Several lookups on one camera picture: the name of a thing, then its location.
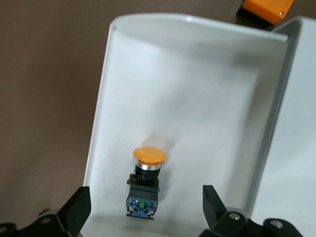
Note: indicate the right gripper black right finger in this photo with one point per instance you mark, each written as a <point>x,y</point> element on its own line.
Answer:
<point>214,217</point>

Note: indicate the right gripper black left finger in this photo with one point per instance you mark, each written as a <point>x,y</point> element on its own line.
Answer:
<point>74,209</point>

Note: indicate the orange mushroom push button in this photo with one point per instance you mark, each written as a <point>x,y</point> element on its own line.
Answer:
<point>149,154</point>

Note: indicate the white plastic drawer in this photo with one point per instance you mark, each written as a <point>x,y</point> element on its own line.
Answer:
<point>185,98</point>

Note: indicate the orange black button enclosure box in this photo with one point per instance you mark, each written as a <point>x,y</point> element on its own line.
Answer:
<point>266,10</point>

